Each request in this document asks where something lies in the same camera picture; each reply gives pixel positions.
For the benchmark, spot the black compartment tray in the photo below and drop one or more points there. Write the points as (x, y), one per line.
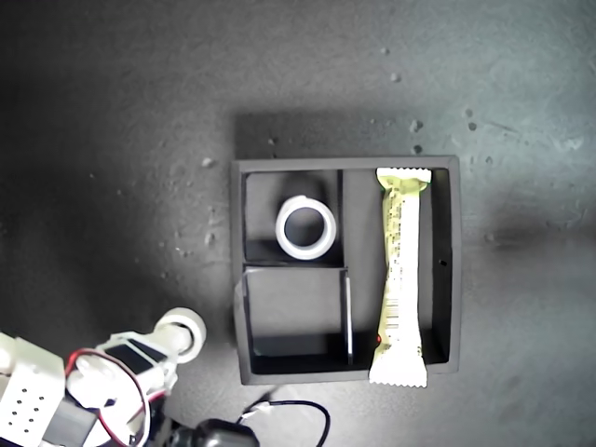
(298, 302)

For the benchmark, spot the cream snack bar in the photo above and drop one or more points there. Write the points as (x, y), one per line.
(400, 261)

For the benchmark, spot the large white tape roll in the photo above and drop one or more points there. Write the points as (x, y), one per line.
(281, 233)

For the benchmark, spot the small white tape roll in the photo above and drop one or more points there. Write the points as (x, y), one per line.
(198, 333)

